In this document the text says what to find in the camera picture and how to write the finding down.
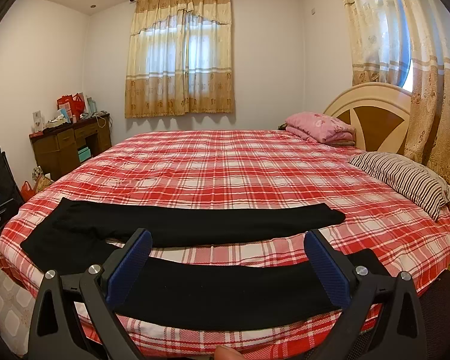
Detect black pants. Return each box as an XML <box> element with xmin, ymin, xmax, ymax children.
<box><xmin>20</xmin><ymin>196</ymin><xmax>392</xmax><ymax>332</ymax></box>

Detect cream wooden headboard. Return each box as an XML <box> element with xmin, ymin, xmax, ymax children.
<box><xmin>324</xmin><ymin>82</ymin><xmax>411</xmax><ymax>155</ymax></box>

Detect red bag on floor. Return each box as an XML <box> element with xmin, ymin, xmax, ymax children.
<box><xmin>20</xmin><ymin>181</ymin><xmax>35</xmax><ymax>202</ymax></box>

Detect red plaid bed sheet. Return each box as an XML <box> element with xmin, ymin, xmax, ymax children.
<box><xmin>0</xmin><ymin>131</ymin><xmax>450</xmax><ymax>359</ymax></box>

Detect brown wooden desk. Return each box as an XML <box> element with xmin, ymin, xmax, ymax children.
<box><xmin>29</xmin><ymin>113</ymin><xmax>112</xmax><ymax>180</ymax></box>

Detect folded pink blanket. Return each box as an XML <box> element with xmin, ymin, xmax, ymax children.
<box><xmin>285</xmin><ymin>112</ymin><xmax>356</xmax><ymax>146</ymax></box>

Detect striped pillow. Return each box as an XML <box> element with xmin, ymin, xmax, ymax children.
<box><xmin>349</xmin><ymin>151</ymin><xmax>450</xmax><ymax>221</ymax></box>

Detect beige side curtain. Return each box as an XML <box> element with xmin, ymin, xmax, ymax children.
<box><xmin>344</xmin><ymin>0</ymin><xmax>450</xmax><ymax>184</ymax></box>

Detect red gift bag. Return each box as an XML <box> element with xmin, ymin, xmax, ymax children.
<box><xmin>57</xmin><ymin>93</ymin><xmax>85</xmax><ymax>123</ymax></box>

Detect beige window curtain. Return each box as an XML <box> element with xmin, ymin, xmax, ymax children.
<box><xmin>124</xmin><ymin>0</ymin><xmax>235</xmax><ymax>119</ymax></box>

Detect teal box under desk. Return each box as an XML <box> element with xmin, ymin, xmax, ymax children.
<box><xmin>78</xmin><ymin>146</ymin><xmax>92</xmax><ymax>163</ymax></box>

